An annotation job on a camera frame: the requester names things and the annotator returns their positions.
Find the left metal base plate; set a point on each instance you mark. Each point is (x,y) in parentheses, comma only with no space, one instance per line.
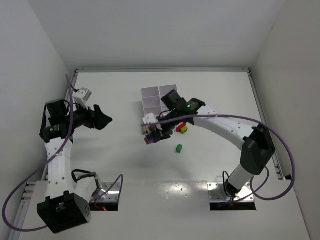
(106,192)

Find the left white divided container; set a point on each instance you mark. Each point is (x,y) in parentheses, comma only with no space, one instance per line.
(151,101)

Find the small lime lego brick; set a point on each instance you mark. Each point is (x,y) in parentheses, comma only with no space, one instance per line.
(184,130)

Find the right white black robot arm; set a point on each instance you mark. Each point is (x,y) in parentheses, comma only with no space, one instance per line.
(254,142)

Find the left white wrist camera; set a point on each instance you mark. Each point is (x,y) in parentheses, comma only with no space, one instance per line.
(82,96)

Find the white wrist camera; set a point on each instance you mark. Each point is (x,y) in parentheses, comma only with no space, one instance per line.
(150,118)
(82,96)

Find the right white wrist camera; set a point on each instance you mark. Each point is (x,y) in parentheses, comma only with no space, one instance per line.
(150,118)

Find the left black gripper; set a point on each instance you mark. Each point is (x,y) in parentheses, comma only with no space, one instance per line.
(94,118)

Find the dark green lego brick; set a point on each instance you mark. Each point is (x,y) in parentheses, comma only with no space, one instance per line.
(179,148)

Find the small red lego brick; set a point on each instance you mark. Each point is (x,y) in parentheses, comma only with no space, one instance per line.
(180,127)

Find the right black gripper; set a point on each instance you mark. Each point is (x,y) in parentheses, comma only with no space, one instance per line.
(161,132)

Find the right white divided container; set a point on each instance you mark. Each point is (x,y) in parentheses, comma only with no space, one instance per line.
(165,89)

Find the white divided container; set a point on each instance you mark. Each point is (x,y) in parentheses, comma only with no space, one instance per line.
(151,101)
(165,89)

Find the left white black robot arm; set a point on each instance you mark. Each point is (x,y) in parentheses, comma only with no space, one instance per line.
(67,197)

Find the purple butterfly lego brick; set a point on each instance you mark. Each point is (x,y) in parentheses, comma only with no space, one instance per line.
(145,130)

